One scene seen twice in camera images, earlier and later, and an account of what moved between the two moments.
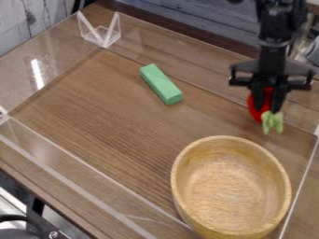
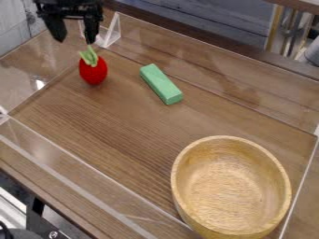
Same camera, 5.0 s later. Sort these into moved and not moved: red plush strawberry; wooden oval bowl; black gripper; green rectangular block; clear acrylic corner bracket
Moved: black gripper; red plush strawberry
Not moved: wooden oval bowl; green rectangular block; clear acrylic corner bracket
